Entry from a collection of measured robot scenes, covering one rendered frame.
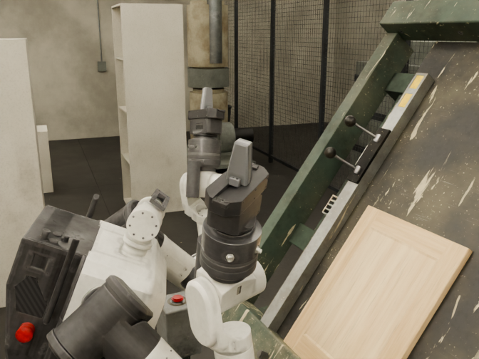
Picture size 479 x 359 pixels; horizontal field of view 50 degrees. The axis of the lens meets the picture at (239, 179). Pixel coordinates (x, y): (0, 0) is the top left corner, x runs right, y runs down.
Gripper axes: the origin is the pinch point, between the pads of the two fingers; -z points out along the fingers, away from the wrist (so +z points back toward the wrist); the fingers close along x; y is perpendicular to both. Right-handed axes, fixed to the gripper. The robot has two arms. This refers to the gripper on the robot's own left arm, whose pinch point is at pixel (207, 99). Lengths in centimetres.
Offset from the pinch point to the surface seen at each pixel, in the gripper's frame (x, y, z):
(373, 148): 14, -56, 9
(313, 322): 12, -34, 62
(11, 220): -242, -26, 54
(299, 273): 1, -38, 50
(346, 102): -6, -67, -8
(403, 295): 38, -37, 49
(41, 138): -480, -128, -16
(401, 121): 19, -63, 0
